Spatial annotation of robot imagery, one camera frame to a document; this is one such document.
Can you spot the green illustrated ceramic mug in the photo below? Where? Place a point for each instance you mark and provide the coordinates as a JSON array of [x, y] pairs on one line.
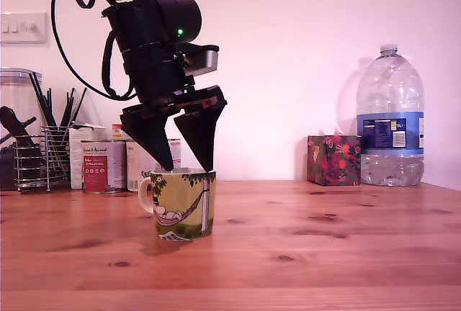
[[183, 203]]

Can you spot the small tin can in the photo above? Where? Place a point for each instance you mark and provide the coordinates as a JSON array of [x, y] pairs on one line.
[[117, 132]]

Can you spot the white cardboard box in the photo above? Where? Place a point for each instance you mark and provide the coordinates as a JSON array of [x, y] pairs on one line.
[[75, 160]]

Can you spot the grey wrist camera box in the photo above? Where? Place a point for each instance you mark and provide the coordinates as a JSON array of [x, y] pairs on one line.
[[203, 60]]

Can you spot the floral tissue box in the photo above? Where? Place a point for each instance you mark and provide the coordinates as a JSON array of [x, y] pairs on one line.
[[335, 161]]

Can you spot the white label tin can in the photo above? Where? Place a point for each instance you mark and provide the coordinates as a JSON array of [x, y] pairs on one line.
[[138, 167]]

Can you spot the black chopstick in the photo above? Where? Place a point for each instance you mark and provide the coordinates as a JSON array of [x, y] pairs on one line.
[[46, 100], [69, 107], [78, 104], [66, 107], [41, 100], [50, 107]]

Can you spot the white wall switch plate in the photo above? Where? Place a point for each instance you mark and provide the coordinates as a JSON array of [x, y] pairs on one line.
[[25, 28]]

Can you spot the clear plastic storage jar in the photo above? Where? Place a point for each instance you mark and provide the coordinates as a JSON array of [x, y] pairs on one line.
[[16, 88]]

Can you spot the red label tin can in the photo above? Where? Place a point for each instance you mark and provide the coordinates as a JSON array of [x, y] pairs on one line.
[[102, 167]]

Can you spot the dark wooden utensil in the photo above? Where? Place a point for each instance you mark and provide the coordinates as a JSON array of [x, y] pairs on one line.
[[23, 140], [9, 118]]

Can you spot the large clear water bottle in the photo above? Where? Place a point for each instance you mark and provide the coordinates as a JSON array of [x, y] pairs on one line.
[[390, 127]]

